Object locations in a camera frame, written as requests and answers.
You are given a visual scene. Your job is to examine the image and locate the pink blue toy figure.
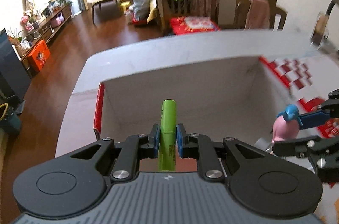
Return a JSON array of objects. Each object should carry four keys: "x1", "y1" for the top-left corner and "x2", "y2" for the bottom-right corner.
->
[{"x1": 272, "y1": 105, "x2": 303, "y2": 144}]

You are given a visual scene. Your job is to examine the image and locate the green tube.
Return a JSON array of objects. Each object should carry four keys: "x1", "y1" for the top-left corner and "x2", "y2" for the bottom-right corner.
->
[{"x1": 158, "y1": 99, "x2": 177, "y2": 172}]

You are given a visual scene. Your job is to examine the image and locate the clear bottle silver cap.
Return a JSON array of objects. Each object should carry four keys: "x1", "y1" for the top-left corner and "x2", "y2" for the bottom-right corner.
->
[{"x1": 254, "y1": 137, "x2": 274, "y2": 154}]

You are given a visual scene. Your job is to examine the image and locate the white red patterned cloth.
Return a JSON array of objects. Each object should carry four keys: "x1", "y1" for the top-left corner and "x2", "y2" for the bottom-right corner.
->
[{"x1": 259, "y1": 55, "x2": 338, "y2": 223}]

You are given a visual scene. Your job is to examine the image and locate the red cardboard box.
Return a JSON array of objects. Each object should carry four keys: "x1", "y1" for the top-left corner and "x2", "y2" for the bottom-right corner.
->
[{"x1": 93, "y1": 55, "x2": 300, "y2": 173}]

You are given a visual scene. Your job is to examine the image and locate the glass jar dark contents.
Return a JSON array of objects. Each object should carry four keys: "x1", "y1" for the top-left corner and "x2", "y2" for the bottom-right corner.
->
[{"x1": 311, "y1": 12, "x2": 329, "y2": 47}]

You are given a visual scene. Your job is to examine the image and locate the red printed seat cushion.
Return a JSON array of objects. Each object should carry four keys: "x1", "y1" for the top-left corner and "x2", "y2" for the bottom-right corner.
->
[{"x1": 169, "y1": 16, "x2": 221, "y2": 35}]

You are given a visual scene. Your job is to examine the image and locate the dark green waste bin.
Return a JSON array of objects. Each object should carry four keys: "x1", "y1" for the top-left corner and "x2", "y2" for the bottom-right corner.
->
[{"x1": 0, "y1": 103, "x2": 22, "y2": 136}]

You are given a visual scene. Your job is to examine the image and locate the chair with pink towel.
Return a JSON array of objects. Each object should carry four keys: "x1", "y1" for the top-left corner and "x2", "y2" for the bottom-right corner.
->
[{"x1": 234, "y1": 0, "x2": 287, "y2": 31}]

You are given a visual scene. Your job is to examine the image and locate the black cabinet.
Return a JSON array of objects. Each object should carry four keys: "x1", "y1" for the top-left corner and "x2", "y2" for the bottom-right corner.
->
[{"x1": 0, "y1": 29, "x2": 31, "y2": 107}]

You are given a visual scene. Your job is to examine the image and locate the orange gift box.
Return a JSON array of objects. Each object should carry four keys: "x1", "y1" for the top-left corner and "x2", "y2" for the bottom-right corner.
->
[{"x1": 28, "y1": 40, "x2": 51, "y2": 72}]

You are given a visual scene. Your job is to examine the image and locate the wooden dining chair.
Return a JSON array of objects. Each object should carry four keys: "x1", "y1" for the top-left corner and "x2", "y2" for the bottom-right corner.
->
[{"x1": 160, "y1": 0, "x2": 218, "y2": 36}]

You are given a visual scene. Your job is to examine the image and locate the yellow stool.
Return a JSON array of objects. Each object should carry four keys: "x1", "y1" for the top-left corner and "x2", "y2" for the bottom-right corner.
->
[{"x1": 120, "y1": 1, "x2": 131, "y2": 12}]

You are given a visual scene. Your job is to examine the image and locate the wooden coffee table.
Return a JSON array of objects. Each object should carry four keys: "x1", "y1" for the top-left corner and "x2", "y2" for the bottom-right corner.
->
[{"x1": 86, "y1": 0, "x2": 120, "y2": 25}]

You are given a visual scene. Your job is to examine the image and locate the wooden tv console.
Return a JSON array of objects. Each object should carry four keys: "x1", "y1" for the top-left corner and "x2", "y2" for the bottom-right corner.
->
[{"x1": 14, "y1": 4, "x2": 72, "y2": 71}]

